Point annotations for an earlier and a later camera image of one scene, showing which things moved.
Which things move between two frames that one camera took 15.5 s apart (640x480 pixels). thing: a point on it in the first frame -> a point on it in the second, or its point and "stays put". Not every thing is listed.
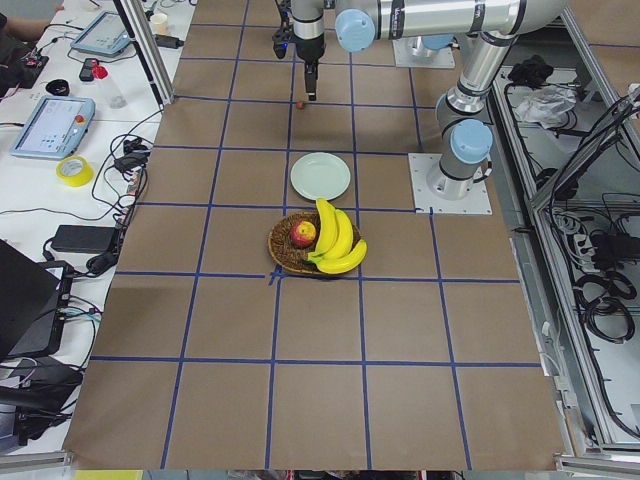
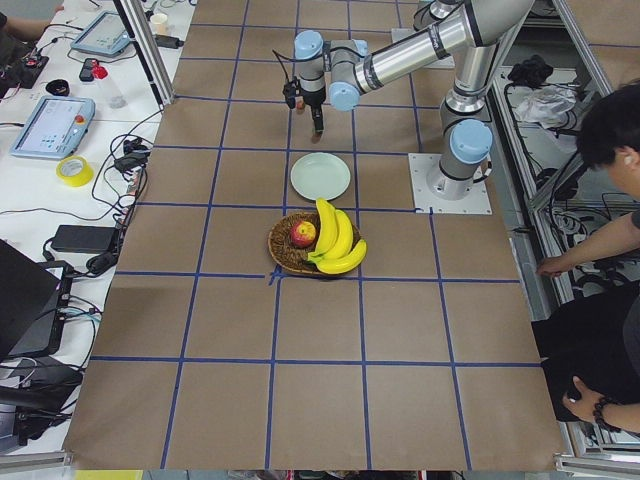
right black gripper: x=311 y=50 -> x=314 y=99
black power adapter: x=168 y=42 stays put
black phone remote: x=86 y=73 stays put
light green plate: x=320 y=176 stays put
